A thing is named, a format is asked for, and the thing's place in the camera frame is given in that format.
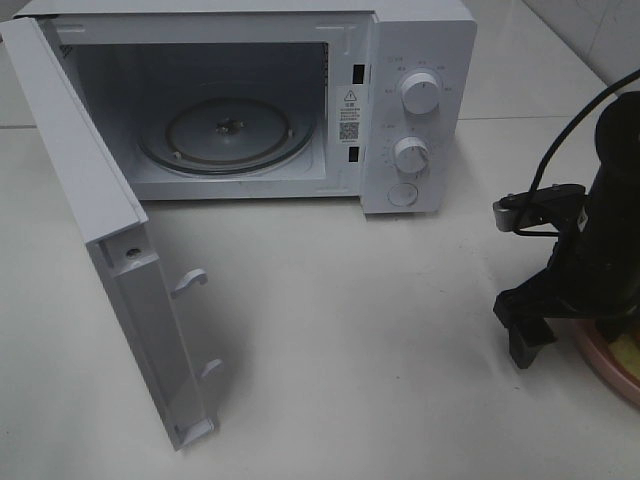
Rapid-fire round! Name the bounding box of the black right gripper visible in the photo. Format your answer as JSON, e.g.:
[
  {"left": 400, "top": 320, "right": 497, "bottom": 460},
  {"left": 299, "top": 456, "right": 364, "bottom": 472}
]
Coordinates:
[{"left": 494, "top": 199, "right": 639, "bottom": 369}]

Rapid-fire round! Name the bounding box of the pink plate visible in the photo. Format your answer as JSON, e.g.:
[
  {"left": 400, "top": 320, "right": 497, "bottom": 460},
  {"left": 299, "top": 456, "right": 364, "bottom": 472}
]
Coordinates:
[{"left": 573, "top": 320, "right": 639, "bottom": 407}]

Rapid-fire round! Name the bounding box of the toast sandwich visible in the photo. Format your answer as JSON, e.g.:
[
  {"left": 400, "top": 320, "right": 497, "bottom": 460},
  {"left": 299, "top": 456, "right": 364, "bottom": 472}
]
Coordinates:
[{"left": 609, "top": 334, "right": 640, "bottom": 377}]

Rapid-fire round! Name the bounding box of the round white door button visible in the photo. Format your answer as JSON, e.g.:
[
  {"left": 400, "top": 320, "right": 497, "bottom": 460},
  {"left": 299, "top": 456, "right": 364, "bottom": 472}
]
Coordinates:
[{"left": 388, "top": 183, "right": 418, "bottom": 207}]

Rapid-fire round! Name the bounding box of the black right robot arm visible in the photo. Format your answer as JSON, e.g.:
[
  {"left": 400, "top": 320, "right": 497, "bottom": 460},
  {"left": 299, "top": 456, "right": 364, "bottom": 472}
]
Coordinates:
[{"left": 493, "top": 92, "right": 639, "bottom": 369}]

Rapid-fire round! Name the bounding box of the lower white timer knob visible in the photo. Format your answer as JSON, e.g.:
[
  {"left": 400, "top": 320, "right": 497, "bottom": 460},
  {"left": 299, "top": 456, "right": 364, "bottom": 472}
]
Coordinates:
[{"left": 392, "top": 137, "right": 429, "bottom": 174}]

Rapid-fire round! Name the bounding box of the upper white power knob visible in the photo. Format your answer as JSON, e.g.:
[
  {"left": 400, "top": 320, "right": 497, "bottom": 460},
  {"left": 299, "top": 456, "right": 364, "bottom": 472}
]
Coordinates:
[{"left": 400, "top": 70, "right": 441, "bottom": 115}]

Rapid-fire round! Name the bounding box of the white microwave oven body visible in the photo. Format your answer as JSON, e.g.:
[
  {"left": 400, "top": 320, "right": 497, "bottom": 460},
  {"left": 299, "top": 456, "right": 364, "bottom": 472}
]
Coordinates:
[{"left": 11, "top": 1, "right": 477, "bottom": 214}]

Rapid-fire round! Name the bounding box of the white warning label sticker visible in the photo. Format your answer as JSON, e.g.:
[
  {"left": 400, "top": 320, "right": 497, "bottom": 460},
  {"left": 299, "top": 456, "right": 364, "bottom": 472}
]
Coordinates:
[{"left": 335, "top": 85, "right": 364, "bottom": 145}]

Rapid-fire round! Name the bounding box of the glass microwave turntable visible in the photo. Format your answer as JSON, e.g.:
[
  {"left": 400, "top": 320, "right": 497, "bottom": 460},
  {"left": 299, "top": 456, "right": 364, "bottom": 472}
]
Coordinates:
[{"left": 139, "top": 96, "right": 316, "bottom": 176}]

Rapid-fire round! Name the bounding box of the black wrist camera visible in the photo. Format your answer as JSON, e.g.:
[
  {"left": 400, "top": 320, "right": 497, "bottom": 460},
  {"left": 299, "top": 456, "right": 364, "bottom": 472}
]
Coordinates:
[{"left": 493, "top": 184, "right": 586, "bottom": 237}]

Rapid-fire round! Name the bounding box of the black camera cable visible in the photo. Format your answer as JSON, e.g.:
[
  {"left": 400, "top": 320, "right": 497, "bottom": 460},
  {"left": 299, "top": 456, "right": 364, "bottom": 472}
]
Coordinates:
[{"left": 502, "top": 68, "right": 640, "bottom": 236}]

